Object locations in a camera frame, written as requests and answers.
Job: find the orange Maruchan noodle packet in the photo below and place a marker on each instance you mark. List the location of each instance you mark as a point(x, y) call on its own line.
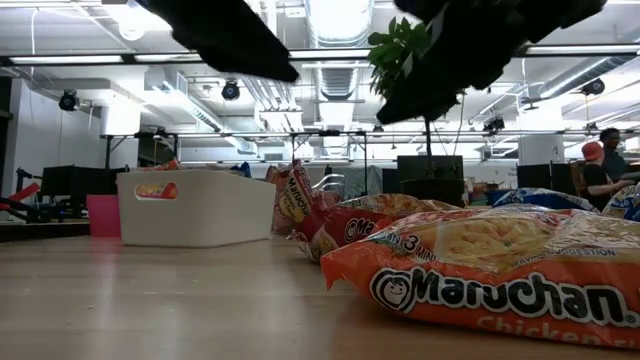
point(500, 300)
point(167, 166)

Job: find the black cabinet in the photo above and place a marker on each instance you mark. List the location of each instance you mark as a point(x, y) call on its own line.
point(545, 182)

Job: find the clear plastic bin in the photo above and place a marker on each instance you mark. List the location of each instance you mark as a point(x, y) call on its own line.
point(332, 182)

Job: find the red black machine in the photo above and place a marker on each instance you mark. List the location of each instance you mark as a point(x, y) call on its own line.
point(22, 192)

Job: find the person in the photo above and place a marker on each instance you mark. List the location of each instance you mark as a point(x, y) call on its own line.
point(614, 162)
point(597, 180)

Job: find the red plastic bin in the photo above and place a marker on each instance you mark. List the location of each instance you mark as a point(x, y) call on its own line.
point(102, 215)

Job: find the white plastic bin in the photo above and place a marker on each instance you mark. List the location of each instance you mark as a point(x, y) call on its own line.
point(200, 220)

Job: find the red Maruchan noodle packet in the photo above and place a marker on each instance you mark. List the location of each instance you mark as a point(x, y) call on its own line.
point(295, 200)
point(350, 227)

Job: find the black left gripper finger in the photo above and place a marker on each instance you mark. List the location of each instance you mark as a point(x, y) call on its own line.
point(225, 40)

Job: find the silver ventilation duct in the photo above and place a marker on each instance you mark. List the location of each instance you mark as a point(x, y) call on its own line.
point(340, 80)

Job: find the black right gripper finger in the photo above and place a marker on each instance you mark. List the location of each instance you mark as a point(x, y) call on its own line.
point(450, 70)

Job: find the green leafy plant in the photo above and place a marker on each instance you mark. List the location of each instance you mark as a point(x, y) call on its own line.
point(395, 55)

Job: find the black ceiling lamp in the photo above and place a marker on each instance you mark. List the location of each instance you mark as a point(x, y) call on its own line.
point(69, 101)
point(231, 90)
point(494, 124)
point(593, 87)

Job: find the black monitor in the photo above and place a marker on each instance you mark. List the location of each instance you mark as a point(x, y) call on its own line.
point(70, 180)
point(450, 167)

